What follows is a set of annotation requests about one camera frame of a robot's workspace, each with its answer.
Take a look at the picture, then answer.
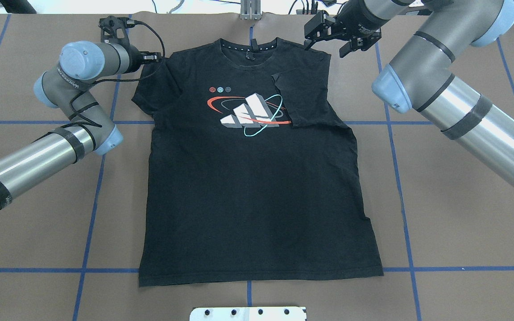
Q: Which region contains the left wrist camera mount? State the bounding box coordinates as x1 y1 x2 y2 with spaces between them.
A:
98 16 137 45

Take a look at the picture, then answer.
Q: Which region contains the black t-shirt with logo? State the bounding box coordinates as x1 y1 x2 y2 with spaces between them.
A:
132 38 383 287

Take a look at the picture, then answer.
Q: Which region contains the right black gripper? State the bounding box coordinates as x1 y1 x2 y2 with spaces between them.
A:
303 10 382 58

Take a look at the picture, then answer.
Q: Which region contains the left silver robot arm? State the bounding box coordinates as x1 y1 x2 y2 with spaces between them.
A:
0 40 166 210

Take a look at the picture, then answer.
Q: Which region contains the aluminium frame post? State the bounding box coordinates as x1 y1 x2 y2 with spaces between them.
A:
239 0 262 21

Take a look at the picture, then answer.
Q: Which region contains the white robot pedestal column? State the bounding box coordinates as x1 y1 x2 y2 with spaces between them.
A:
189 305 307 321

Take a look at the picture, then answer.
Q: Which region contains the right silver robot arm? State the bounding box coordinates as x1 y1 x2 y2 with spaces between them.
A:
372 0 514 187

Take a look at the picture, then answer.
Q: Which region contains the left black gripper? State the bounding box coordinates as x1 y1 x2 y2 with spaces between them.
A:
126 47 163 73

